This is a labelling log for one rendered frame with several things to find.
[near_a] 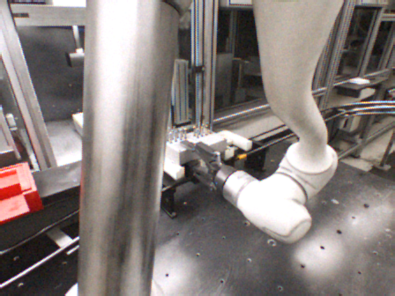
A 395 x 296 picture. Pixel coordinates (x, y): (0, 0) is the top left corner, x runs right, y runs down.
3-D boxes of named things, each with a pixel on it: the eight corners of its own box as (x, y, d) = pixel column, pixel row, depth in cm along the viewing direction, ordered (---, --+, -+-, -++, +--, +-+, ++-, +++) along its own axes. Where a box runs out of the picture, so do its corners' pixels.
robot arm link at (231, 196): (263, 174, 64) (245, 164, 68) (238, 187, 59) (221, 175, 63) (257, 201, 69) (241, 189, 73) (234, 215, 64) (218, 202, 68)
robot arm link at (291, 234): (236, 218, 66) (269, 189, 71) (287, 261, 56) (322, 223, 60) (232, 194, 59) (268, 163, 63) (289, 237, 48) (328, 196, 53)
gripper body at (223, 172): (240, 190, 72) (218, 174, 78) (243, 166, 68) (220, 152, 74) (221, 200, 68) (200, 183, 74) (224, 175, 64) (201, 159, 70)
